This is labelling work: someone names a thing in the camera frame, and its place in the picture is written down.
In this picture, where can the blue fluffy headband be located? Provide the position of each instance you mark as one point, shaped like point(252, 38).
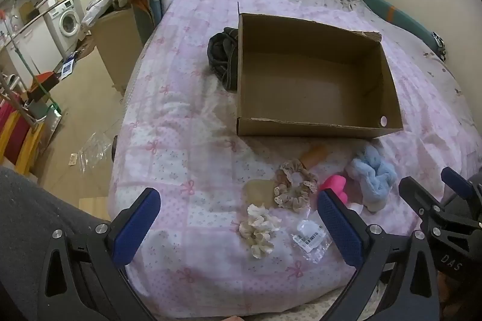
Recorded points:
point(371, 170)

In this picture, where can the wooden drying rack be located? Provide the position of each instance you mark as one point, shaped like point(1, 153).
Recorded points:
point(28, 140)

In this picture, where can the blue and white packet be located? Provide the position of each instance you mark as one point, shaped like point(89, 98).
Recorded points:
point(67, 68)

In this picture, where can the green broom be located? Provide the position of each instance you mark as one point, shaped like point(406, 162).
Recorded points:
point(35, 80)

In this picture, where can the brown cardboard box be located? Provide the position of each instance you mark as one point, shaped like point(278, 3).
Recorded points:
point(301, 80)

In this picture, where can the white kitchen cabinet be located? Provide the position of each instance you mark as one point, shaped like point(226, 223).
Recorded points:
point(26, 46)

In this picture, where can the red and black toolbox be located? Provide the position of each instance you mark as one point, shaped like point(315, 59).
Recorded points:
point(43, 84)

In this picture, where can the brown lace scrunchie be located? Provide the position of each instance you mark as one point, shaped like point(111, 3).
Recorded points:
point(311, 181)

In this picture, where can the pink heart-shaped sponge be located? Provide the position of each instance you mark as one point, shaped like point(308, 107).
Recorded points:
point(334, 186)

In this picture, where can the blue and orange cloth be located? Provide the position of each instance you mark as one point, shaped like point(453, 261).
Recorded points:
point(148, 4)

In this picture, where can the red bag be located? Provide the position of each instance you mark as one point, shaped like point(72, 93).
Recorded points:
point(8, 125)

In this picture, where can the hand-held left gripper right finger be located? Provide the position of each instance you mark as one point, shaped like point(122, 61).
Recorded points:
point(339, 230)

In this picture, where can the dark grey garment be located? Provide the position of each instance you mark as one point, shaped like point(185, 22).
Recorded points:
point(220, 50)

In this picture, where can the pink patchwork blanket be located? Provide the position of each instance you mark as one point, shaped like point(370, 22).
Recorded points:
point(180, 140)

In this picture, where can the teal bolster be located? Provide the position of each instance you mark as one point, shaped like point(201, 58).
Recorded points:
point(406, 21)

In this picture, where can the large floor cardboard box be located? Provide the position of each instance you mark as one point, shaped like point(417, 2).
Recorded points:
point(116, 42)

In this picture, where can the white washing machine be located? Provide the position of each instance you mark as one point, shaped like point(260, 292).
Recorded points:
point(67, 21)

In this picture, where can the clear plastic floor bag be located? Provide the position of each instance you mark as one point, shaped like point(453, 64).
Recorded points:
point(94, 151)

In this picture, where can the clear plastic packet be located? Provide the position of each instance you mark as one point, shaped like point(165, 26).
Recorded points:
point(308, 236)

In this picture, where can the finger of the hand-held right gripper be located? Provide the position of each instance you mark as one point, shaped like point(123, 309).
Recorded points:
point(418, 198)
point(453, 176)

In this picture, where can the cream scrunchie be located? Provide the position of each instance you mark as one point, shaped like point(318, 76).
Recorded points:
point(260, 225)

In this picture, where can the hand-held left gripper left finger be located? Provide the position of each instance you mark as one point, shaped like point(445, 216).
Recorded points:
point(137, 227)

